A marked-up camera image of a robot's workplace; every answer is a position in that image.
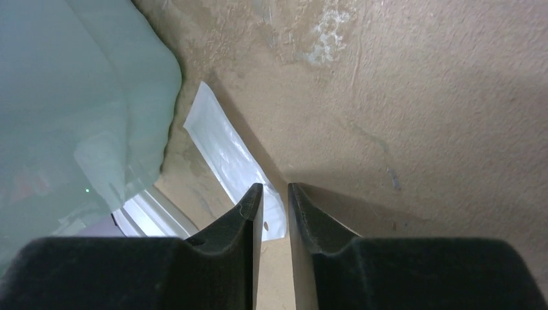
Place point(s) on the teal plastic bin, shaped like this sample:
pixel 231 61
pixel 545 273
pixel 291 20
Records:
pixel 87 98

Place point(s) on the white plastic bin lid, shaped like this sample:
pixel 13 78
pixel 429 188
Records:
pixel 151 214

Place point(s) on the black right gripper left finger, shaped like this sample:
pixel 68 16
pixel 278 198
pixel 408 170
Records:
pixel 216 268

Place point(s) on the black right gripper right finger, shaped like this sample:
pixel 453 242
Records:
pixel 334 268

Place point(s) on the white plastic pouch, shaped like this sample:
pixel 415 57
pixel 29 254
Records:
pixel 231 161

